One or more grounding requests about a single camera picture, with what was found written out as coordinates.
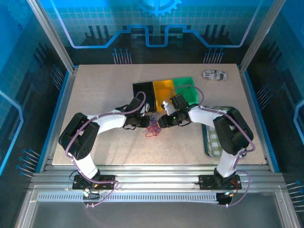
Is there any blue cable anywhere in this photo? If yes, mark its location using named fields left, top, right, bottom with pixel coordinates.
left=150, top=114, right=161, bottom=129

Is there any purple left arm harness cable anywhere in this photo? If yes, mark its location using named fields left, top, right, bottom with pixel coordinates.
left=65, top=91, right=147, bottom=209

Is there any aluminium side rail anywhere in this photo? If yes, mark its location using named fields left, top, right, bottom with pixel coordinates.
left=238, top=66, right=274, bottom=172
left=39, top=67, right=78, bottom=172

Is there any aluminium mounting rail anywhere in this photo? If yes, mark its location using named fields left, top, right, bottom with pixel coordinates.
left=28, top=163, right=285, bottom=190

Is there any red cable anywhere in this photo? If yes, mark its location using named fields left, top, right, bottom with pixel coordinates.
left=144, top=124, right=162, bottom=138

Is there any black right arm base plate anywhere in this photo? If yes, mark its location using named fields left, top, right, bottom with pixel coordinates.
left=198, top=174, right=242, bottom=190

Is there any purple right arm harness cable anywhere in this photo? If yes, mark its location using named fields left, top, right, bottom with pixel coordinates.
left=170, top=85, right=257, bottom=209

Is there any silver toy car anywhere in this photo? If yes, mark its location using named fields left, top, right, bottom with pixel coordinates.
left=201, top=68, right=229, bottom=82

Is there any aluminium frame post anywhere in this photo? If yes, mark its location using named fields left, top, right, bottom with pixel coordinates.
left=27, top=0, right=78, bottom=73
left=238, top=0, right=287, bottom=73

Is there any slotted grey cable duct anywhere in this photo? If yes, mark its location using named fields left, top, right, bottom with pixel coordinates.
left=37, top=193, right=220, bottom=203

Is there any green plastic bin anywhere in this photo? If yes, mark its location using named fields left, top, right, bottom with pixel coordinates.
left=172, top=76, right=199, bottom=106

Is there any black plastic bin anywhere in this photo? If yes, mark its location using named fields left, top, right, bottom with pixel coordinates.
left=132, top=81, right=158, bottom=113

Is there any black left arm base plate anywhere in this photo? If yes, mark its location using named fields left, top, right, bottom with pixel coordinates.
left=72, top=174, right=116, bottom=190

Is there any grey metal sheet panel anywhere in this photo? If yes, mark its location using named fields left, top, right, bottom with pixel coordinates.
left=15, top=190, right=297, bottom=228

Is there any yellow plastic bin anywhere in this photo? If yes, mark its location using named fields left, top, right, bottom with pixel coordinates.
left=152, top=79, right=178, bottom=112

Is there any green white checked cloth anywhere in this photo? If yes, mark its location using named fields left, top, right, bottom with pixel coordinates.
left=205, top=107, right=235, bottom=156

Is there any purple arm harness cable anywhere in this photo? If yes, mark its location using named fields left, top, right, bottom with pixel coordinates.
left=65, top=91, right=147, bottom=209
left=170, top=85, right=257, bottom=209

